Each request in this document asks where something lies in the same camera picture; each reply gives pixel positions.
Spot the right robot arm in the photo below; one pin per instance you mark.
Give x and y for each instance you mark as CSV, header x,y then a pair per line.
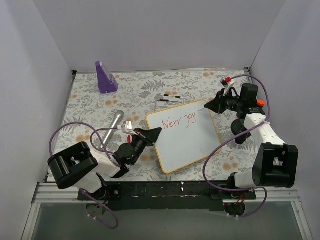
x,y
276,162

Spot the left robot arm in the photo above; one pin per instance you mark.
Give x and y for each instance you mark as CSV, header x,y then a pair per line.
x,y
81,167

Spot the black toy gun orange tip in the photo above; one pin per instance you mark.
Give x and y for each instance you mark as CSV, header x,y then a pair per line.
x,y
237,125

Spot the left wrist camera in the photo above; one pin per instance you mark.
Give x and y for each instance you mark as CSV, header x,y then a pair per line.
x,y
126,127

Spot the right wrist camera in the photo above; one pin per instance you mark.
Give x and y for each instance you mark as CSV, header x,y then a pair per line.
x,y
227,83

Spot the purple wedge stand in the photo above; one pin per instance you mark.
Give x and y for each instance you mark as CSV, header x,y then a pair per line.
x,y
106,80

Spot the yellow framed whiteboard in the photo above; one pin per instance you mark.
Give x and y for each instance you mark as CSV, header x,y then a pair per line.
x,y
187,135

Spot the silver microphone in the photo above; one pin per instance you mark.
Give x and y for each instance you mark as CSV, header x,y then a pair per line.
x,y
117,118

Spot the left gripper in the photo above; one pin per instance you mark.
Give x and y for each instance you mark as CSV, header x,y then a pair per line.
x,y
144,138

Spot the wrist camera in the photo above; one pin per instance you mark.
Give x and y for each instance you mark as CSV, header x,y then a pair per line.
x,y
227,83
126,127

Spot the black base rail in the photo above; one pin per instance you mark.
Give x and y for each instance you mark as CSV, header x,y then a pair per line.
x,y
162,195

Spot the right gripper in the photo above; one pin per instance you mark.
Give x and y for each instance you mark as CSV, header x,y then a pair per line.
x,y
220,103

